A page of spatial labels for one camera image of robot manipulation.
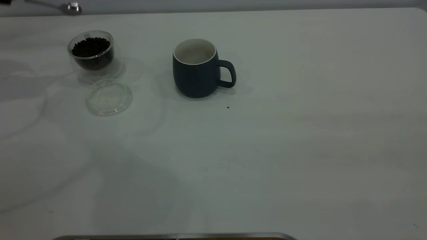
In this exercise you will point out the clear round glass lid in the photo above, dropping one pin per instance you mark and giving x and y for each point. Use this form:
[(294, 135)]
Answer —
[(109, 98)]

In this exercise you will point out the clear double-wall glass cup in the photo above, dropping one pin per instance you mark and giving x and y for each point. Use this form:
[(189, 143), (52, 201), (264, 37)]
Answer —
[(83, 76)]

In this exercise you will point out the dark coffee beans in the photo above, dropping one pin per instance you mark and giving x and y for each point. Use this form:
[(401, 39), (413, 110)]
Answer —
[(90, 48)]

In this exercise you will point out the dark blue-grey ceramic mug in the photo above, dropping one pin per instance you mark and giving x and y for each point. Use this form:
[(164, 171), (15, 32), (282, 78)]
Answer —
[(195, 80)]

